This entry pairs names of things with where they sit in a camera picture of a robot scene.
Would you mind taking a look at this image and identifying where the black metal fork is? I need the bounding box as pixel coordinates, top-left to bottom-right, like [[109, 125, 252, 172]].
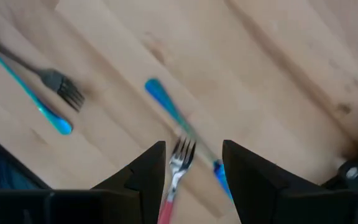
[[0, 32, 86, 113]]

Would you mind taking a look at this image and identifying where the red-handled silver fork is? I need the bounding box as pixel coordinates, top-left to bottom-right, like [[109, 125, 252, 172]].
[[157, 136, 198, 224]]

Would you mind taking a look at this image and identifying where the iridescent blue metal fork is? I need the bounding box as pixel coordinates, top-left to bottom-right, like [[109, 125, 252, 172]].
[[144, 77, 234, 202], [0, 39, 73, 136]]

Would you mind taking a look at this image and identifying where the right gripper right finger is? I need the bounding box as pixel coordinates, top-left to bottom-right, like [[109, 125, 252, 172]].
[[222, 139, 358, 224]]

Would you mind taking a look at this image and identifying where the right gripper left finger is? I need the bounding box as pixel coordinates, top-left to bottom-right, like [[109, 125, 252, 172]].
[[0, 140, 167, 224]]

